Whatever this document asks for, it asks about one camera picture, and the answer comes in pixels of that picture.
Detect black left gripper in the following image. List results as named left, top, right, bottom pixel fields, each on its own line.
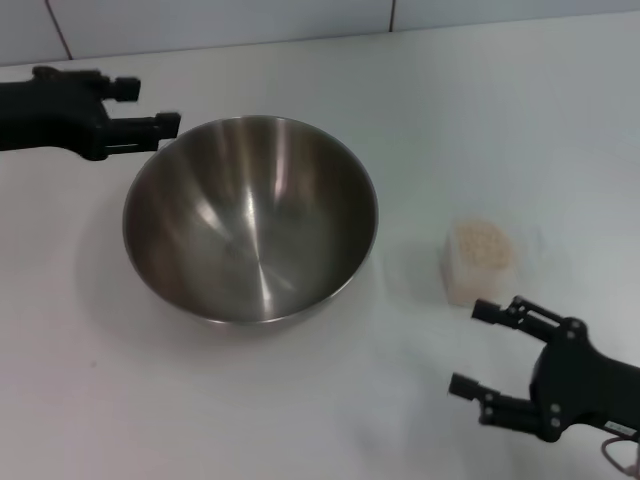
left=0, top=67, right=180, bottom=162

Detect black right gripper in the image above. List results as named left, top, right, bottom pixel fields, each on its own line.
left=448, top=295, right=640, bottom=444

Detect clear cup of rice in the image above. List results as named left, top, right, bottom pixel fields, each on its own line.
left=442, top=217, right=516, bottom=305

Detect stainless steel mixing bowl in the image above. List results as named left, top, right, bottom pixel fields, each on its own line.
left=122, top=114, right=380, bottom=326

